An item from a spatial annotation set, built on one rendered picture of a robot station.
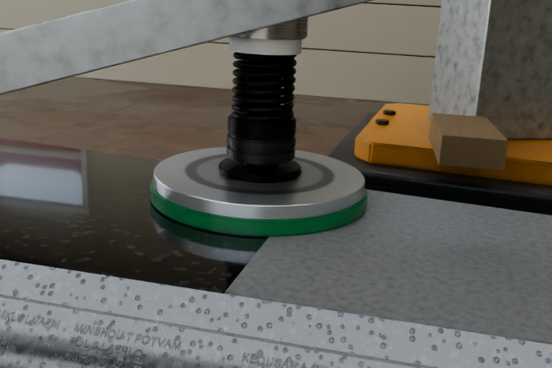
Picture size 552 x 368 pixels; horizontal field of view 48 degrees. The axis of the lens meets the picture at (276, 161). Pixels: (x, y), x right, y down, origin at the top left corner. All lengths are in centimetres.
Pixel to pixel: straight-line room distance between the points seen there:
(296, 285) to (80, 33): 28
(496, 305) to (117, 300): 27
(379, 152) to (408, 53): 549
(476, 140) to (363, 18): 563
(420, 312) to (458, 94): 88
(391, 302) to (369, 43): 621
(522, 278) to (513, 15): 78
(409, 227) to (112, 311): 28
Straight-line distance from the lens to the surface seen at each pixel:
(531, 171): 114
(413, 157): 113
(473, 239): 58
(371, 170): 110
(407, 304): 45
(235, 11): 55
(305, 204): 54
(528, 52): 127
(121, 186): 67
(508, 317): 46
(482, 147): 102
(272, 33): 57
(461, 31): 129
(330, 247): 52
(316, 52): 667
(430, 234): 58
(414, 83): 665
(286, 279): 46
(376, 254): 52
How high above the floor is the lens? 103
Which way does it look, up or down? 15 degrees down
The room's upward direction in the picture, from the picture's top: 3 degrees clockwise
